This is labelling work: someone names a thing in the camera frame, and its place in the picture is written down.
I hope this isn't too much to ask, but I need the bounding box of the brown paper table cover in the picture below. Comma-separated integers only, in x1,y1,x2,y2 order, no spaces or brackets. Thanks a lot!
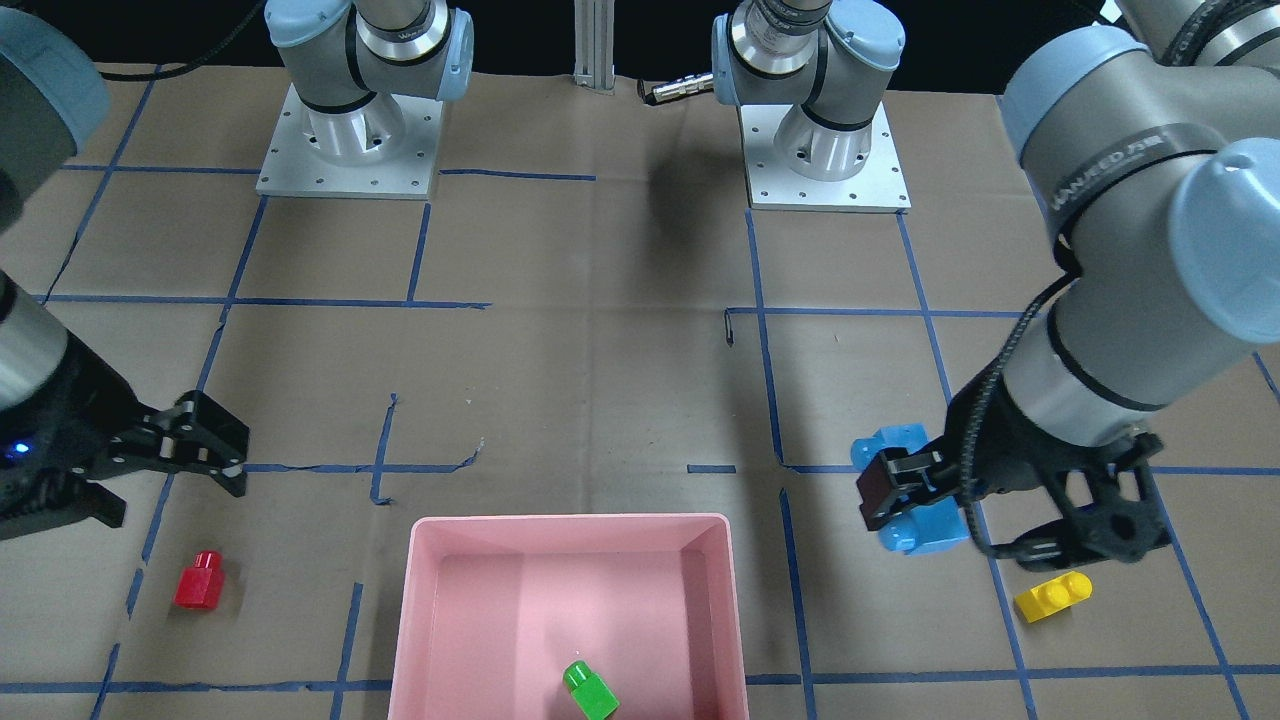
1,67,1277,719

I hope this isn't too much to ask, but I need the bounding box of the aluminium frame post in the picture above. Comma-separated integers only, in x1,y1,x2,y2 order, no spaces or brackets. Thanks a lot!
572,0,616,95

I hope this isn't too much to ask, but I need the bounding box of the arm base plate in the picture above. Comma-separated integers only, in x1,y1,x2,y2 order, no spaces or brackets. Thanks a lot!
737,104,913,214
256,88,445,201

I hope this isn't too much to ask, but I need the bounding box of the green toy block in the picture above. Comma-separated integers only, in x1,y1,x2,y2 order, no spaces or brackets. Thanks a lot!
562,660,621,720

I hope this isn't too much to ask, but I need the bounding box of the pink plastic box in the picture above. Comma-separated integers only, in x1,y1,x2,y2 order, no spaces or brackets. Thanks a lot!
388,512,749,719

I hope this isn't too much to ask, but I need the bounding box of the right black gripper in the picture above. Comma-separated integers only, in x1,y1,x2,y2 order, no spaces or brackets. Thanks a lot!
1,340,250,541

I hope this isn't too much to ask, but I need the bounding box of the yellow toy block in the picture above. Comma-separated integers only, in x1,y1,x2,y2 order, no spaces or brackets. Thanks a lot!
1014,571,1094,623

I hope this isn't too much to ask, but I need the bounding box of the red toy block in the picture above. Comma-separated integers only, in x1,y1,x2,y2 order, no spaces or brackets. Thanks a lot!
173,550,225,611

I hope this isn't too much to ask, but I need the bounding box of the blue toy block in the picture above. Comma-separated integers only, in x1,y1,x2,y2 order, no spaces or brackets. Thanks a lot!
850,424,970,556

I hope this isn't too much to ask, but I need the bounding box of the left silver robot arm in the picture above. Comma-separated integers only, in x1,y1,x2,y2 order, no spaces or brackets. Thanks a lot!
855,1,1279,571

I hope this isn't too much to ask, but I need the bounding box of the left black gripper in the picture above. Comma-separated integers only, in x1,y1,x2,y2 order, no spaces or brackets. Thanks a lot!
856,386,1171,573

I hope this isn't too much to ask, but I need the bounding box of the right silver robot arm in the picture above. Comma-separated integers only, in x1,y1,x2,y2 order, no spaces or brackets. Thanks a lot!
1,1,475,539

